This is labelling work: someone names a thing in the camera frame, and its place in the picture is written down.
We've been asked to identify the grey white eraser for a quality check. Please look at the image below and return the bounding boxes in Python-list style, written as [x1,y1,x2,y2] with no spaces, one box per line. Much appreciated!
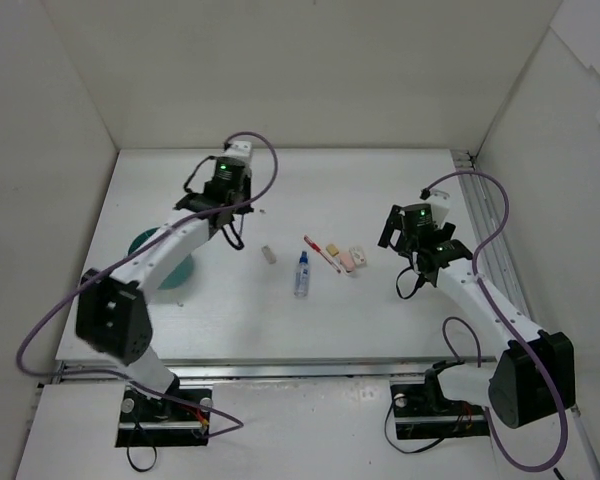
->
[261,245,276,264]

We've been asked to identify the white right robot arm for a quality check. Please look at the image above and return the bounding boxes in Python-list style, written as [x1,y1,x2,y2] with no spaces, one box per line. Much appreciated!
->
[378,203,576,429]

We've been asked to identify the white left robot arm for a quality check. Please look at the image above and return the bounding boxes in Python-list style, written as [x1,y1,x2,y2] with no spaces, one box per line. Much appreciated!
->
[75,145,252,420]

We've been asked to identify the white boxed eraser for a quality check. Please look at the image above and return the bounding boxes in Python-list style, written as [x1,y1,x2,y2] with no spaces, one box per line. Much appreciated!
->
[349,245,367,268]

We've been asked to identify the yellow eraser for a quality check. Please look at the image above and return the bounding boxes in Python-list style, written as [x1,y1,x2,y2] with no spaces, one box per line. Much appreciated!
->
[326,243,339,256]

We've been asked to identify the red ballpoint pen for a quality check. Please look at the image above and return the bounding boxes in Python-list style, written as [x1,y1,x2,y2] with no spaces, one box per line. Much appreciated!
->
[303,235,342,274]

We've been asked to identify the teal round pen holder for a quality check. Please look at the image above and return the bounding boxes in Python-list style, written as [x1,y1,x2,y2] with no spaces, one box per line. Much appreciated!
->
[127,227,194,290]

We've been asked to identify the clear blue-cap glue bottle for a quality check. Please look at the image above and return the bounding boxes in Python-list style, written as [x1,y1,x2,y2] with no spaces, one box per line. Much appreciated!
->
[294,251,310,298]

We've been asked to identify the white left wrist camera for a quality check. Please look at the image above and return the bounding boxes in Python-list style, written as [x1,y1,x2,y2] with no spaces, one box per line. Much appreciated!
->
[223,140,253,164]

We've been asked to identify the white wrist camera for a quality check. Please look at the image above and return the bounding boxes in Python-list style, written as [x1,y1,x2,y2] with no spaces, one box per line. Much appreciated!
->
[223,140,253,164]
[420,188,451,225]

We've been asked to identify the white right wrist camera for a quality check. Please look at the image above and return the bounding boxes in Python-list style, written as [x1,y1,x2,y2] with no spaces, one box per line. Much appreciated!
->
[420,188,451,225]

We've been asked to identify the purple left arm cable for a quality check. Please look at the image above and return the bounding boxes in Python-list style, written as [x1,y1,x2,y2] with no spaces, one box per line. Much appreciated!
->
[15,131,280,440]

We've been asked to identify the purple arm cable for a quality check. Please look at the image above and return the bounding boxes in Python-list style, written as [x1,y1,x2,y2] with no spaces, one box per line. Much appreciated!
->
[422,170,571,472]
[15,131,280,440]

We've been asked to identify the aluminium right side rail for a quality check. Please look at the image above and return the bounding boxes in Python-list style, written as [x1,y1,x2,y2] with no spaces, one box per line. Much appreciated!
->
[457,175,530,317]

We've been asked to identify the aluminium rail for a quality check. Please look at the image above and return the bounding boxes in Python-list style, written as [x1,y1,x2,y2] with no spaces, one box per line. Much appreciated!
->
[54,355,501,386]
[457,175,530,317]

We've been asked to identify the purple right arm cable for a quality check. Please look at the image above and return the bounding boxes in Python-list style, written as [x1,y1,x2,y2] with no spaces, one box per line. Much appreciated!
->
[422,170,571,472]

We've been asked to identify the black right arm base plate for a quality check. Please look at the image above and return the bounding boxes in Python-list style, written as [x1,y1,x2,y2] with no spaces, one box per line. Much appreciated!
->
[389,383,490,441]

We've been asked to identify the aluminium front rail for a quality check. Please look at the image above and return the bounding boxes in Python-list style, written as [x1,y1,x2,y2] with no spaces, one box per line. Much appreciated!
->
[54,355,501,386]

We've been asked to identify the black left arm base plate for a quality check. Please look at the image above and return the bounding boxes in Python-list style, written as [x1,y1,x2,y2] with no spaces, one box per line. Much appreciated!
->
[115,388,210,448]

